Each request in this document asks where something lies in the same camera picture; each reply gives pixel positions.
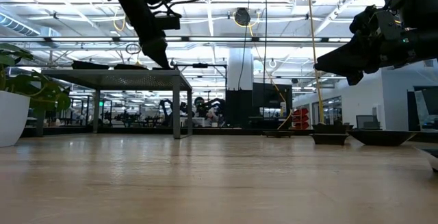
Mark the white building column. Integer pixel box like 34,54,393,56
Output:
227,47,255,91

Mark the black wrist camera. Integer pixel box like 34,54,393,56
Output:
371,10,398,40
155,13,181,31

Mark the ceiling light strip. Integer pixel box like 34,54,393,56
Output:
253,75,348,80

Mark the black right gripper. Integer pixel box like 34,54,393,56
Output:
313,6,425,87

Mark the yellow hanging cable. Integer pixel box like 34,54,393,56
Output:
305,0,325,125

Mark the glass office window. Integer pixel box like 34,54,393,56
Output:
310,95,343,126

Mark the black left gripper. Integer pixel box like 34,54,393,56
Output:
117,0,171,70

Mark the black hanging cable loop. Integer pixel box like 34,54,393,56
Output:
125,42,142,55

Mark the person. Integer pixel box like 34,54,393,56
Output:
192,96,220,128

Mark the black monitor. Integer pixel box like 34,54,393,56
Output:
252,82,294,109

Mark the black cabinet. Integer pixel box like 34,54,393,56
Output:
224,88,255,129

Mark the grey ceiling air duct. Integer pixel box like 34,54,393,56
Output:
0,11,62,38

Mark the black leaf-shaped mini plate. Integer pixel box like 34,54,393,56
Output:
346,129,417,147

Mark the black ceiling cable reel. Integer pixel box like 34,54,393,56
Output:
233,7,252,27

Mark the green plant in white pot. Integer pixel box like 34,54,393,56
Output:
0,42,72,149

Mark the red storage bins rack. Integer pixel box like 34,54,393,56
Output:
292,107,311,130

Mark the grey perforated metal shelf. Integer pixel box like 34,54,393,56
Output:
36,68,193,140

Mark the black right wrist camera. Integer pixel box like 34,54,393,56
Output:
371,10,398,40

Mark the thin yellow reel cable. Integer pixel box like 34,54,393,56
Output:
248,21,294,131

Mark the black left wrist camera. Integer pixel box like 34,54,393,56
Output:
155,13,181,31

